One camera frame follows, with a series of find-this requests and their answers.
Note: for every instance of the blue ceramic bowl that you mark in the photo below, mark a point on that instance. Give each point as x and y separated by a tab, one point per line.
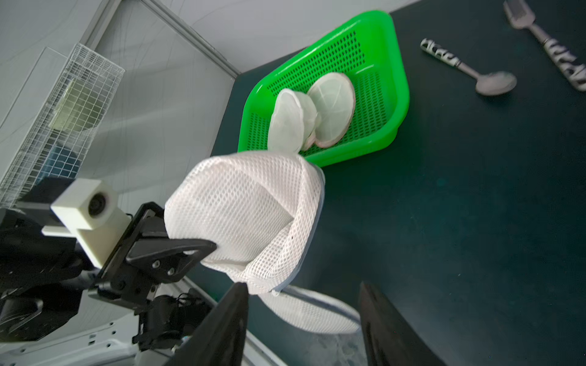
61	162

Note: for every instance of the round white mesh bag left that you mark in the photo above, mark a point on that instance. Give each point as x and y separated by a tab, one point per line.
293	123

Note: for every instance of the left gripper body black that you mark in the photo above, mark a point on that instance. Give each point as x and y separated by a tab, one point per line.
144	258

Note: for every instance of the green plastic basket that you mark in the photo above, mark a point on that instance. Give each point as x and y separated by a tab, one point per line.
365	49

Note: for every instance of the round white mesh bag right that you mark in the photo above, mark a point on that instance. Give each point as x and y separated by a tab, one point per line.
334	97

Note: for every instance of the round white mesh bag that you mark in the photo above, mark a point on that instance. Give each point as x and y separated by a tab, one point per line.
334	97
293	123

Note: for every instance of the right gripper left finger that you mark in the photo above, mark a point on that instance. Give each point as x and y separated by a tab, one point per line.
220	338

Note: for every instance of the white mesh laundry bag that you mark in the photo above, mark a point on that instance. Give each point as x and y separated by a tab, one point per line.
261	210

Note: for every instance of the white wire wall basket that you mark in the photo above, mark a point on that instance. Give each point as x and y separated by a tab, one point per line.
26	139

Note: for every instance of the light green ceramic bowl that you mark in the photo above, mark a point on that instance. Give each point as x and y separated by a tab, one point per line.
78	110

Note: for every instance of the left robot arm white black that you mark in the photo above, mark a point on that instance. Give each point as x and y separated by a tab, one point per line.
44	278

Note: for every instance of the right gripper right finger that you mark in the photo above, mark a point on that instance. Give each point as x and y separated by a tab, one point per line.
388	337

